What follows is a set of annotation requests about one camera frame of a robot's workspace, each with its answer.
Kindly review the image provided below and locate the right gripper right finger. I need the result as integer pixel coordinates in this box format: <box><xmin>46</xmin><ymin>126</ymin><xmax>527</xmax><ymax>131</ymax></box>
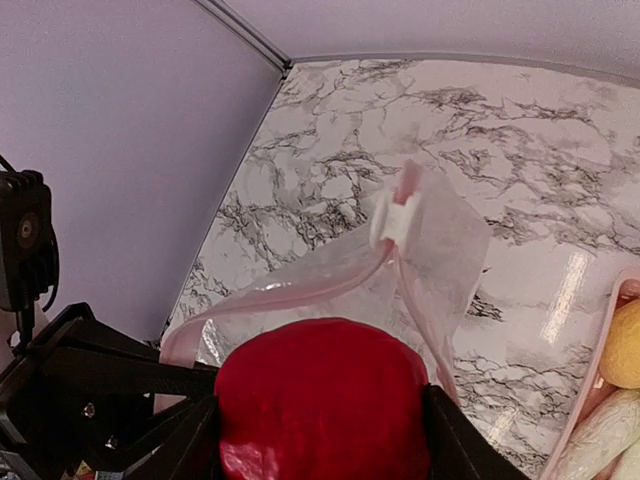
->
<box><xmin>422</xmin><ymin>384</ymin><xmax>525</xmax><ymax>480</ymax></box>

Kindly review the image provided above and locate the yellow lemon toy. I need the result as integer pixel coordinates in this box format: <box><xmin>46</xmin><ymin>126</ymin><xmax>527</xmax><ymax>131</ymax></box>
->
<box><xmin>599</xmin><ymin>299</ymin><xmax>640</xmax><ymax>389</ymax></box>

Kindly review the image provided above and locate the pink perforated plastic basket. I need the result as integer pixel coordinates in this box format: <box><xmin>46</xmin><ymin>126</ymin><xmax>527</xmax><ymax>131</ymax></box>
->
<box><xmin>540</xmin><ymin>267</ymin><xmax>639</xmax><ymax>480</ymax></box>

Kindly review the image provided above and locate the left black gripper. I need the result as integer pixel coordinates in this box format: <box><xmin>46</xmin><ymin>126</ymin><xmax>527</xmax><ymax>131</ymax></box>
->
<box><xmin>1</xmin><ymin>303</ymin><xmax>218</xmax><ymax>479</ymax></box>

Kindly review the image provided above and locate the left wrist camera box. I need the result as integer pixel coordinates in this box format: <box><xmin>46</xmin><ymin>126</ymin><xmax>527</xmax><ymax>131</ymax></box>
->
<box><xmin>1</xmin><ymin>159</ymin><xmax>60</xmax><ymax>312</ymax></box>

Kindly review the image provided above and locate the white radish upper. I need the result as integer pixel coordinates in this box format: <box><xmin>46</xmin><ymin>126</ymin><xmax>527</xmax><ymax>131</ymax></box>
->
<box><xmin>556</xmin><ymin>390</ymin><xmax>639</xmax><ymax>479</ymax></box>

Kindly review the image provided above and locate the clear zip top bag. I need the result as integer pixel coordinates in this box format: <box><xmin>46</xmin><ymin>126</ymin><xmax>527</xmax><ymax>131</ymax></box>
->
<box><xmin>160</xmin><ymin>162</ymin><xmax>491</xmax><ymax>396</ymax></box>

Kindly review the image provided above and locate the red apple toy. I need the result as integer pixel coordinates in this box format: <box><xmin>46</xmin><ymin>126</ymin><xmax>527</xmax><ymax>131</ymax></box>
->
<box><xmin>215</xmin><ymin>318</ymin><xmax>430</xmax><ymax>479</ymax></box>

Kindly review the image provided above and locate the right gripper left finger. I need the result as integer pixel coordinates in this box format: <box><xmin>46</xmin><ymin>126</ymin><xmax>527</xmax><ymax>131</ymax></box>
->
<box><xmin>124</xmin><ymin>395</ymin><xmax>220</xmax><ymax>480</ymax></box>

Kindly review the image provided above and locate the left aluminium frame post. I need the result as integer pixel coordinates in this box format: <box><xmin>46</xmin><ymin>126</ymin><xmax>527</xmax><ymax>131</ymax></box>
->
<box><xmin>195</xmin><ymin>0</ymin><xmax>293</xmax><ymax>75</ymax></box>

